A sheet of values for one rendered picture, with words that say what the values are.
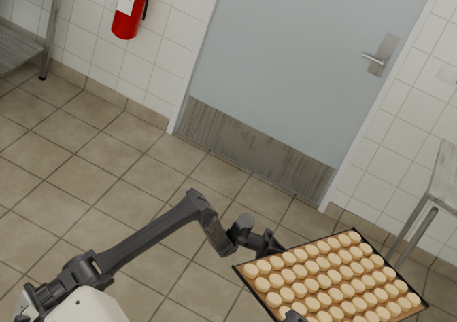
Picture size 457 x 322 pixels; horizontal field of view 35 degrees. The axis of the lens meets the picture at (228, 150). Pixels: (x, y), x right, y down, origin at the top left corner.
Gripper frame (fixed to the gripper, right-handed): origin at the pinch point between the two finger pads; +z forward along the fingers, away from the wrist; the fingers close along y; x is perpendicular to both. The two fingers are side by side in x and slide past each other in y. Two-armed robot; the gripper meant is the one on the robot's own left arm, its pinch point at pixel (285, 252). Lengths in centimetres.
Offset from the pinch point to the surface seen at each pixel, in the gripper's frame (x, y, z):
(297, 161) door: -170, 77, 23
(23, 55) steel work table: -180, 77, -151
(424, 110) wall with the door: -155, 9, 70
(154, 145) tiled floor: -168, 100, -61
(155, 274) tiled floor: -68, 100, -36
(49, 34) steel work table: -195, 66, -142
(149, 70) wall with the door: -192, 65, -78
